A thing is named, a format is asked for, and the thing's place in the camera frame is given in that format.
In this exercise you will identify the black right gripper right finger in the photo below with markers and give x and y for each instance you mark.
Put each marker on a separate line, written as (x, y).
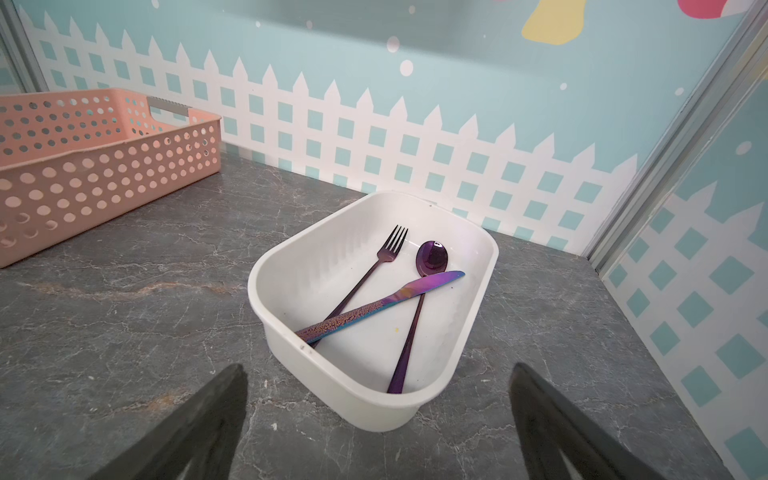
(554, 434)

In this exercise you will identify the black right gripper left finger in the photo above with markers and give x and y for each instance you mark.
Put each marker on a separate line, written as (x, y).
(198, 440)

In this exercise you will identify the purple metal spoon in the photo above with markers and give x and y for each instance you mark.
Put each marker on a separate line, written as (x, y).
(432, 258)

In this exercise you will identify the purple metal fork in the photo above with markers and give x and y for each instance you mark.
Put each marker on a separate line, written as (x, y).
(386, 254)

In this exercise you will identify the white plastic tub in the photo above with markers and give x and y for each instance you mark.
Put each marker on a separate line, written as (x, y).
(301, 281)

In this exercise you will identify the pink perforated plastic basket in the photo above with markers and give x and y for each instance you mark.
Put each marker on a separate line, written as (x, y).
(73, 160)

